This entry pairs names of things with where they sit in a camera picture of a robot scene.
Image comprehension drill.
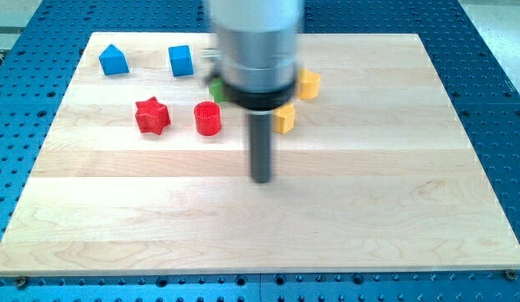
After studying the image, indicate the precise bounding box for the left board clamp screw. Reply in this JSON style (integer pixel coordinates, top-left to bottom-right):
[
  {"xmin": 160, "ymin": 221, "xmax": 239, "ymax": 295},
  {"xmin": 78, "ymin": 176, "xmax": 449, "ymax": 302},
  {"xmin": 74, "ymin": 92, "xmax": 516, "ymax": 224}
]
[{"xmin": 13, "ymin": 276, "xmax": 27, "ymax": 289}]

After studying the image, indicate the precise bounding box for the yellow pentagon block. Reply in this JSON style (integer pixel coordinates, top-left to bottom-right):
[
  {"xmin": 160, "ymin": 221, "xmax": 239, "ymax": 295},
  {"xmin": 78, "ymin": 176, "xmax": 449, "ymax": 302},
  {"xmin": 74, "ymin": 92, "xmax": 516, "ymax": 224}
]
[{"xmin": 273, "ymin": 103, "xmax": 295, "ymax": 134}]

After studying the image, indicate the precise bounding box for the yellow heart block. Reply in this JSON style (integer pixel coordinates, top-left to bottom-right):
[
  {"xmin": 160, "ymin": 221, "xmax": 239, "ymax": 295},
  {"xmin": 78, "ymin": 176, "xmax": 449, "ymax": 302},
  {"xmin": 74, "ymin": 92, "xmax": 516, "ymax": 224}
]
[{"xmin": 298, "ymin": 68, "xmax": 321, "ymax": 100}]

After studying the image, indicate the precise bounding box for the wooden board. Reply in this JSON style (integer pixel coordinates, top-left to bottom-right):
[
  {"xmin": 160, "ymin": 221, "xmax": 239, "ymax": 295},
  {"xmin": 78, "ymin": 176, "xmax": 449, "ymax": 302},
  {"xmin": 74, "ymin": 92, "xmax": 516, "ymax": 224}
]
[{"xmin": 0, "ymin": 32, "xmax": 520, "ymax": 276}]

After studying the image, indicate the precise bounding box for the green block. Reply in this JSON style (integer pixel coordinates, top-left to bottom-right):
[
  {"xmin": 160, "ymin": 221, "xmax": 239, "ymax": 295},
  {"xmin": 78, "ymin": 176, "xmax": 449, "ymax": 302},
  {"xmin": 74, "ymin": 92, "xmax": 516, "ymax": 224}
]
[{"xmin": 208, "ymin": 78, "xmax": 227, "ymax": 103}]

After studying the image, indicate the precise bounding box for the board clamp screw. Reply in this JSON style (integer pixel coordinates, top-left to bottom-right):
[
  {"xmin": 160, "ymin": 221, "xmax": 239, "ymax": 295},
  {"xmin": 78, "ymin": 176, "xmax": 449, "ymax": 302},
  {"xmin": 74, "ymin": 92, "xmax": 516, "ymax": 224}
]
[
  {"xmin": 504, "ymin": 269, "xmax": 517, "ymax": 281},
  {"xmin": 13, "ymin": 276, "xmax": 27, "ymax": 289}
]

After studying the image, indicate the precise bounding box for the blue cube block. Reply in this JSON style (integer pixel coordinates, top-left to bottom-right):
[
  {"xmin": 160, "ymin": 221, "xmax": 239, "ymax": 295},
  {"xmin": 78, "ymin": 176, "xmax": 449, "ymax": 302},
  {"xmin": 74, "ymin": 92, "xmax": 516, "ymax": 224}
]
[{"xmin": 168, "ymin": 45, "xmax": 194, "ymax": 77}]

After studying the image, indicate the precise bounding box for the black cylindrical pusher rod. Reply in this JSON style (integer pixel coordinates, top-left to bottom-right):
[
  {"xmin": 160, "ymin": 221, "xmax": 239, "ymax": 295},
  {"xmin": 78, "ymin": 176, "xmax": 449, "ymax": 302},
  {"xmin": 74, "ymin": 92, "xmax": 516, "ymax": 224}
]
[{"xmin": 247, "ymin": 111, "xmax": 273, "ymax": 183}]

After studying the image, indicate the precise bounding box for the red star block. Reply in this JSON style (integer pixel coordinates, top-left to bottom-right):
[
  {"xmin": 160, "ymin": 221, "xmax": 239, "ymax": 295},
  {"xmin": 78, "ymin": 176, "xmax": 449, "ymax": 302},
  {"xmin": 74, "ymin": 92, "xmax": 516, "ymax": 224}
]
[{"xmin": 135, "ymin": 96, "xmax": 171, "ymax": 135}]

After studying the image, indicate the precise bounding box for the blue pentagon block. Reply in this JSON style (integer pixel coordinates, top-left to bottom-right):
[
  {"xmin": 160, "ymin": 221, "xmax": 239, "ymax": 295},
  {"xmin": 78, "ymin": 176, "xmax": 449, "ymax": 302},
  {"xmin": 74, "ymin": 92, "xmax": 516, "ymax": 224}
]
[{"xmin": 98, "ymin": 44, "xmax": 129, "ymax": 76}]

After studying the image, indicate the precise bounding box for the right board clamp screw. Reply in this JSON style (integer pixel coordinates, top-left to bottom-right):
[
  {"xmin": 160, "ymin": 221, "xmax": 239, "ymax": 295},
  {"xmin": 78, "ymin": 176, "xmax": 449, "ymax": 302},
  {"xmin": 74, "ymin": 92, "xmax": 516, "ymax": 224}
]
[{"xmin": 504, "ymin": 269, "xmax": 517, "ymax": 281}]

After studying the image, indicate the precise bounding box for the red cylinder block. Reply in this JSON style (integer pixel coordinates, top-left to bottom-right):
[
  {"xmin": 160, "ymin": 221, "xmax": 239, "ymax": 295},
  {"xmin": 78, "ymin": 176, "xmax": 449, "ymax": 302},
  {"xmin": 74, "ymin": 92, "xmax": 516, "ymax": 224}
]
[{"xmin": 194, "ymin": 102, "xmax": 221, "ymax": 136}]

